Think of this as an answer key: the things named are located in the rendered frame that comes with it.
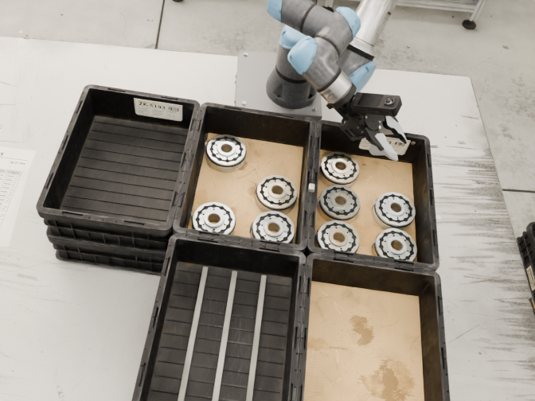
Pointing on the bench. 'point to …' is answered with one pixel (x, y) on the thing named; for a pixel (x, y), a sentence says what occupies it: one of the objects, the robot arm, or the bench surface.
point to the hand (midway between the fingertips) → (400, 147)
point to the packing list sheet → (12, 187)
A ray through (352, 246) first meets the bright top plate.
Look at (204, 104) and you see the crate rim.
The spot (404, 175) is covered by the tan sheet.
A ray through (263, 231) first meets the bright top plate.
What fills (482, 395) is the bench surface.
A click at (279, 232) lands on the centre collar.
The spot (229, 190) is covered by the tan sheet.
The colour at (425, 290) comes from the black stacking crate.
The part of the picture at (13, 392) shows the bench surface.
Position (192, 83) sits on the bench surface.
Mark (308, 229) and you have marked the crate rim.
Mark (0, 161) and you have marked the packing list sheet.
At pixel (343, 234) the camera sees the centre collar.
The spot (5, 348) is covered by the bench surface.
